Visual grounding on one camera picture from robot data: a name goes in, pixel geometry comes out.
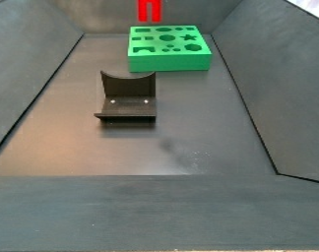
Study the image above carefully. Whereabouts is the green shape-sorting board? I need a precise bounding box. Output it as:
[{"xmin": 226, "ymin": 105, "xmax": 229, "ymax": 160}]
[{"xmin": 127, "ymin": 26, "xmax": 211, "ymax": 72}]

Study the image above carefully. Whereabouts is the red double-square peg object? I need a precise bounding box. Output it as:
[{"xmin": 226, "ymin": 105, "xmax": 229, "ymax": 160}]
[{"xmin": 136, "ymin": 0, "xmax": 162, "ymax": 23}]

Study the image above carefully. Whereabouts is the dark grey curved holder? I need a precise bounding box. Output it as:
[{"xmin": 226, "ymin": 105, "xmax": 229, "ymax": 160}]
[{"xmin": 94, "ymin": 71, "xmax": 156, "ymax": 120}]

